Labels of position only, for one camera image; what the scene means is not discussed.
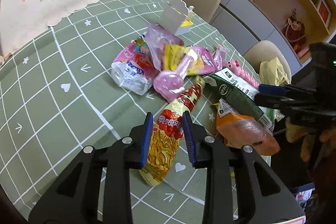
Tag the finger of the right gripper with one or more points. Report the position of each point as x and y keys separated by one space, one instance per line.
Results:
x=287 y=90
x=295 y=108

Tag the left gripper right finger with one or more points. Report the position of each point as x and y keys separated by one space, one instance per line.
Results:
x=205 y=151

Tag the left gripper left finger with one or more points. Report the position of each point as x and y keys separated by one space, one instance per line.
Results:
x=127 y=153

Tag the gold red snack wrapper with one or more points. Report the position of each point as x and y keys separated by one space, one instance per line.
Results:
x=167 y=134

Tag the green white milk carton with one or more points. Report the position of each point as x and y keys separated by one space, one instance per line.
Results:
x=240 y=95

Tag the pink bottle shaped package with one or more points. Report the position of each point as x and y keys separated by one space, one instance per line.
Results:
x=170 y=83

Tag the yellow trash bag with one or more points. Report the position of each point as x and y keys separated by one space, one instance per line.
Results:
x=273 y=73

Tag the right hand brown glove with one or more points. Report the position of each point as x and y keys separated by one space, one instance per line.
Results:
x=317 y=152

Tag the orange snack bag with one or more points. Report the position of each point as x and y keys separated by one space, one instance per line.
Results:
x=239 y=130

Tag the beige chair near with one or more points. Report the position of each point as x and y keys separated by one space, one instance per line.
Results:
x=265 y=50

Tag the large red doll figurine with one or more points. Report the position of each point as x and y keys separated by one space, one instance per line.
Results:
x=294 y=32

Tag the small pink candy wrapper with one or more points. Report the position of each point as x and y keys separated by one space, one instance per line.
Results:
x=220 y=57

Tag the pink clear plastic wrapper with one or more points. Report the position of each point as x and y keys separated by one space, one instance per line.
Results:
x=133 y=67

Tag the yellow pink chip bag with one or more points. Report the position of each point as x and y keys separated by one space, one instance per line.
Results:
x=202 y=61

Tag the purple clear plastic wrapper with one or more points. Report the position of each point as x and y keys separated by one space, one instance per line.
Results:
x=156 y=38

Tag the white yellow paper box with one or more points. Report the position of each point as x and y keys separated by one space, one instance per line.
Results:
x=177 y=17

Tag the grey wall cabinet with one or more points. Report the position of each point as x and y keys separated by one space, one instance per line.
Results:
x=243 y=24

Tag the red picture frame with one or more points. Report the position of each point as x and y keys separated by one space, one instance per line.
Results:
x=324 y=12

